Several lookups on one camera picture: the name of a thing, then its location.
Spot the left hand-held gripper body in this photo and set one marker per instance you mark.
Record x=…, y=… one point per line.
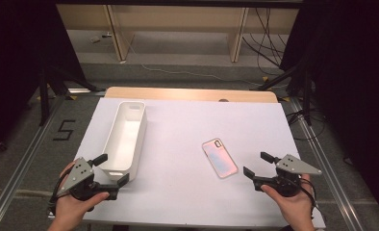
x=77, y=174

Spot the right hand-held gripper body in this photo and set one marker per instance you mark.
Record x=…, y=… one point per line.
x=293, y=165

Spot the white plastic bin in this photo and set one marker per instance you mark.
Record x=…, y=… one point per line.
x=123, y=141

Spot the translucent pink phone case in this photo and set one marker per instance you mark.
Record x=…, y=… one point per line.
x=219, y=159

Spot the person's left hand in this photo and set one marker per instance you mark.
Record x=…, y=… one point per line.
x=72, y=208

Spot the person's right hand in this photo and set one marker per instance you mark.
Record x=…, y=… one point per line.
x=295, y=207

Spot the white table sheet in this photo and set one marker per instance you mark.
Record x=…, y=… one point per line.
x=178, y=144

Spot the black metal stand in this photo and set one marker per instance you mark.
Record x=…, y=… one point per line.
x=44, y=96
x=307, y=96

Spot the black curtain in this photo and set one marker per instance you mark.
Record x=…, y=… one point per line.
x=17, y=48
x=354, y=64

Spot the small grey floor object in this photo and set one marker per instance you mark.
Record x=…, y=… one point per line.
x=95, y=39

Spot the wooden office desk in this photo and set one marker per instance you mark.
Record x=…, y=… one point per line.
x=178, y=19

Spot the metal floor rail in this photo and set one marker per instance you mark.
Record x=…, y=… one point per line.
x=17, y=168
x=340, y=199

